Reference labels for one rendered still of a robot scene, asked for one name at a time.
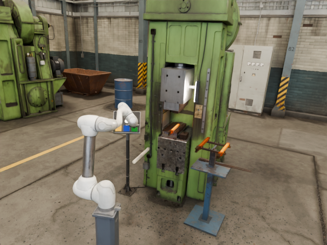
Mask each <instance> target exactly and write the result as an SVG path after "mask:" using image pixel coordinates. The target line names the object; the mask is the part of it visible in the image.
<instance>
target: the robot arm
mask: <svg viewBox="0 0 327 245"><path fill-rule="evenodd" d="M122 116H123V117H124V118H125V119H126V121H127V122H128V126H130V127H133V128H136V127H138V126H139V124H138V119H137V118H136V116H135V115H134V114H133V113H132V111H131V109H130V108H129V107H128V105H127V104H126V103H123V102H121V103H119V104H118V110H117V116H116V120H115V119H108V118H104V117H99V116H95V115H85V116H81V117H80V118H79V119H78V121H77V125H78V127H79V128H80V129H81V131H82V134H83V135H84V144H83V163H82V175H81V176H80V177H79V179H78V180H77V181H76V182H75V183H74V185H73V192H74V194H75V195H77V196H78V197H80V198H83V199H87V200H92V201H94V202H96V203H97V204H98V207H97V209H96V210H95V211H94V212H93V213H94V214H100V215H106V216H110V217H113V216H114V213H115V211H120V210H121V207H119V203H116V202H115V200H116V194H115V187H114V185H113V183H112V182H111V181H109V180H103V181H100V182H99V183H97V180H96V177H95V176H94V175H93V173H94V156H95V140H96V135H97V134H98V132H109V131H113V130H115V129H116V128H118V127H120V126H121V125H122V122H123V118H122Z"/></svg>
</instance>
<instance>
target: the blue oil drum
mask: <svg viewBox="0 0 327 245"><path fill-rule="evenodd" d="M114 89H115V108H117V109H118V104H119V103H121V102H123V103H126V104H127V105H128V107H129V108H130V109H131V108H133V106H132V99H133V98H132V90H133V82H132V79H126V78H119V79H115V80H114Z"/></svg>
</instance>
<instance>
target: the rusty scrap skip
mask: <svg viewBox="0 0 327 245"><path fill-rule="evenodd" d="M110 74H111V72H105V71H97V70H85V69H79V68H75V69H64V71H63V72H62V73H61V75H63V77H66V81H65V82H64V83H63V85H64V86H65V88H66V89H67V90H68V93H75V94H80V95H83V96H91V95H95V94H99V92H101V90H102V88H103V86H104V84H105V83H106V81H107V79H108V77H109V75H110Z"/></svg>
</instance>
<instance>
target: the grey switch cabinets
mask: <svg viewBox="0 0 327 245"><path fill-rule="evenodd" d="M274 48H275V47H271V46H251V45H231V46H230V48H229V49H228V50H229V51H233V52H235V59H234V67H233V74H232V81H231V84H232V85H231V93H230V100H229V108H228V110H229V111H234V112H240V113H246V114H252V115H258V116H261V113H262V112H263V108H264V103H265V97H266V92H267V87H268V81H269V76H270V71H271V66H272V60H273V53H274Z"/></svg>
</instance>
